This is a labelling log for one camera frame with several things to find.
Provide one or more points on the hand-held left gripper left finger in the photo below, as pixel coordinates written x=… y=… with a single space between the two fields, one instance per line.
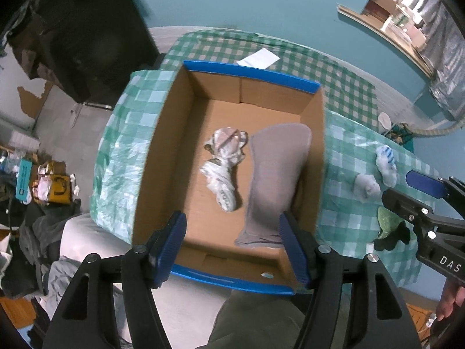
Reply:
x=172 y=247

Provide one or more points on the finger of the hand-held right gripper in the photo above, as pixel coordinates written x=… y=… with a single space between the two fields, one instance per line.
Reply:
x=425 y=183
x=403 y=203

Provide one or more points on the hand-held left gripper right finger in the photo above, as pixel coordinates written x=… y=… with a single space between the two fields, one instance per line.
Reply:
x=292 y=251

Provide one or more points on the blue striped white plastic bag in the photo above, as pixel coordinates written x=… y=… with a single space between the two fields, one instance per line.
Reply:
x=387 y=160

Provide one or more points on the grey sock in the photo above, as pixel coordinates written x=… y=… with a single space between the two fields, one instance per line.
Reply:
x=269 y=167

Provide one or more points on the blue-rimmed cardboard box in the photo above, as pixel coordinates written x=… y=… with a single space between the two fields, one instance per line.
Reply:
x=218 y=123

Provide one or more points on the person's right hand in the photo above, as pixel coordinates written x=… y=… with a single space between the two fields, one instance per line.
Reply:
x=448 y=300

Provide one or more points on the green bubble wrap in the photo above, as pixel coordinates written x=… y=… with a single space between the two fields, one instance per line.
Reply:
x=387 y=218

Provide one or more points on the black sock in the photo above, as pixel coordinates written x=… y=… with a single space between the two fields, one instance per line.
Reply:
x=399 y=237

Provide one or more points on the small crumpled white bag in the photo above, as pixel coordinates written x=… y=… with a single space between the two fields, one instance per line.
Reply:
x=367 y=188

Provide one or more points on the white cup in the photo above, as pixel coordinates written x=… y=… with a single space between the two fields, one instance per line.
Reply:
x=385 y=120

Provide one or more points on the crumpled white plastic bag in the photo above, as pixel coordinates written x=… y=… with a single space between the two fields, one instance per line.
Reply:
x=219 y=185

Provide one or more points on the person's olive trouser leg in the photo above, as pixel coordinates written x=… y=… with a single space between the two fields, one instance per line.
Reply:
x=254 y=320

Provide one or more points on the crumpled pinkish plastic bag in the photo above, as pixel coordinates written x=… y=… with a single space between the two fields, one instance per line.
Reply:
x=227 y=141

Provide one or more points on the yellow bag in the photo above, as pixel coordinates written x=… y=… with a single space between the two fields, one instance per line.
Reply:
x=54 y=185

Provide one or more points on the grey clothes pile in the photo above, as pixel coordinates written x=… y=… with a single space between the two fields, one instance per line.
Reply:
x=32 y=247

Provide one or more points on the teal carton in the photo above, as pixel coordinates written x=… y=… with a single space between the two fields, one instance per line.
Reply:
x=24 y=181

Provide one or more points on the white paper slip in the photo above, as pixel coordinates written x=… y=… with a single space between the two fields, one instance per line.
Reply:
x=258 y=58

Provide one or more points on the dark green checked cloth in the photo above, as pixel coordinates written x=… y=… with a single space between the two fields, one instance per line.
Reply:
x=225 y=49

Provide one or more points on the black cabinet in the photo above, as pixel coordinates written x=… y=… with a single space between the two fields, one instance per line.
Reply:
x=83 y=29

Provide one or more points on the silver foil duct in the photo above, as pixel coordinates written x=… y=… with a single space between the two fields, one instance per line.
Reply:
x=445 y=61

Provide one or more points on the wall mirror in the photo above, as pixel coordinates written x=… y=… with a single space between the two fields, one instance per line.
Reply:
x=396 y=11

